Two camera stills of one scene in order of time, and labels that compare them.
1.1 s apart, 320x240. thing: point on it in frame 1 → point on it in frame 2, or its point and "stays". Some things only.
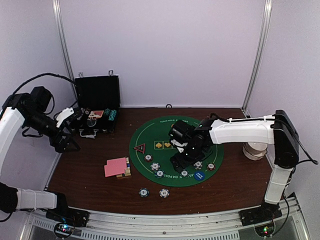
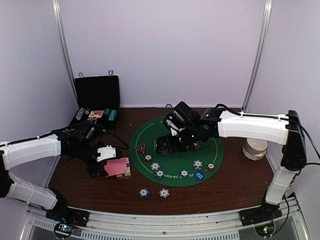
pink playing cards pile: (115, 167) stays
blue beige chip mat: (197, 165) stays
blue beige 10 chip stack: (164, 193) stays
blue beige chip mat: (155, 166) stays
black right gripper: (180, 163) → (172, 148)
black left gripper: (59, 146) → (90, 168)
